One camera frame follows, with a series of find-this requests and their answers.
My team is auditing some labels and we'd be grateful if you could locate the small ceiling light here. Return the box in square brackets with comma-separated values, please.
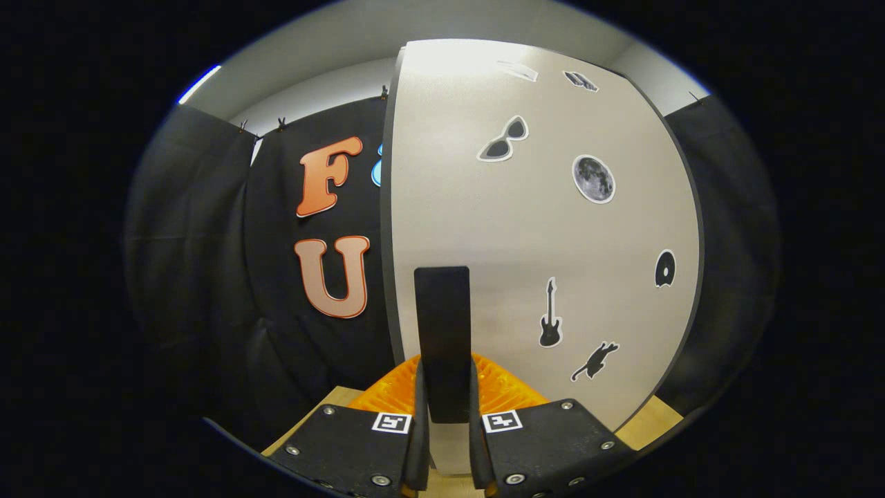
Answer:
[178, 64, 223, 106]

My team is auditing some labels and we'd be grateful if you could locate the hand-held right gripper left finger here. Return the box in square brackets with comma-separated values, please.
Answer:
[266, 355, 432, 498]

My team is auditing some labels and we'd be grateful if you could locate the black backdrop cloth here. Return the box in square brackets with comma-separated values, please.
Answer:
[124, 93, 782, 450]

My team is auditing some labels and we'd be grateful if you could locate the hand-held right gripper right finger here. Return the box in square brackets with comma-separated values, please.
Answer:
[468, 353, 637, 498]

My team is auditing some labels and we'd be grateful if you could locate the black door handle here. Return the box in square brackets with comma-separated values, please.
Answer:
[413, 266, 472, 424]

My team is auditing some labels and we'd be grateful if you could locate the white cabinet door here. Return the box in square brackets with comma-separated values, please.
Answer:
[384, 39, 705, 476]

